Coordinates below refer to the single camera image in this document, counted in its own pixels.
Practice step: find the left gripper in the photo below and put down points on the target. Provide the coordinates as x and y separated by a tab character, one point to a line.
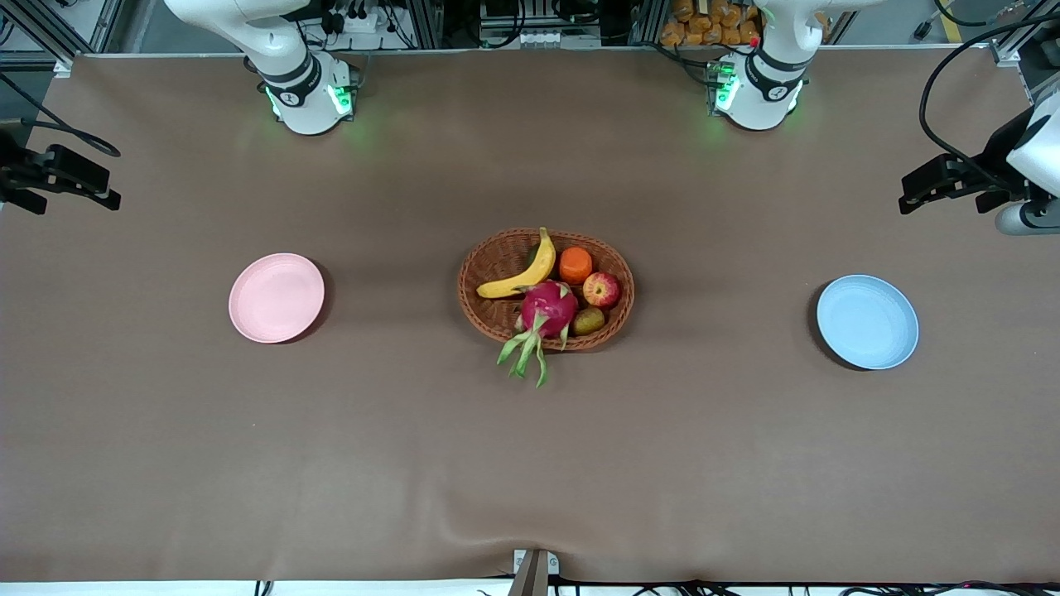
996	158

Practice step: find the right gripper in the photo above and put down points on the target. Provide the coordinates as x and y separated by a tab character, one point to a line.
18	170

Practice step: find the red apple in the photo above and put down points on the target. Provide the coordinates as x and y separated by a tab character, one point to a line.
602	290

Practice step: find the yellow banana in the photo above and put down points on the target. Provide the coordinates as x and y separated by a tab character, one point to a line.
530	271

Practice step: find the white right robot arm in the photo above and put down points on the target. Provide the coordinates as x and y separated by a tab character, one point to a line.
306	108

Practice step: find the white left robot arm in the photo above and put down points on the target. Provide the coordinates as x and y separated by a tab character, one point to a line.
762	99

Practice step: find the blue plate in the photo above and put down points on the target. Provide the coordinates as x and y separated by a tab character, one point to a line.
868	323

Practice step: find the pink plate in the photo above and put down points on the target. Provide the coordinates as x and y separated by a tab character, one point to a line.
276	298

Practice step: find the pile of orange items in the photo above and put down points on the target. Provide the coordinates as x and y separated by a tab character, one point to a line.
704	25

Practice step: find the white power strip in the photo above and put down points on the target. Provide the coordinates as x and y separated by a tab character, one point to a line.
356	21

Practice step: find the table cover cloth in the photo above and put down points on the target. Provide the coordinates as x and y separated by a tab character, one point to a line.
331	455

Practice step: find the orange fruit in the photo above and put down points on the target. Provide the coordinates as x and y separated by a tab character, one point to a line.
575	266

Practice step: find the brown kiwi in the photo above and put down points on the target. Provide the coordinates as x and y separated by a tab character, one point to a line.
588	321

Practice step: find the pink dragon fruit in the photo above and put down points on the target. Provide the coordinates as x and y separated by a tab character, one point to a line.
548	308

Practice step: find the brown wicker basket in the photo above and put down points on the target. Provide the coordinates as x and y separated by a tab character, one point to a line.
497	319

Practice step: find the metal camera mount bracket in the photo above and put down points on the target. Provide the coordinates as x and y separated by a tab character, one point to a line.
532	575

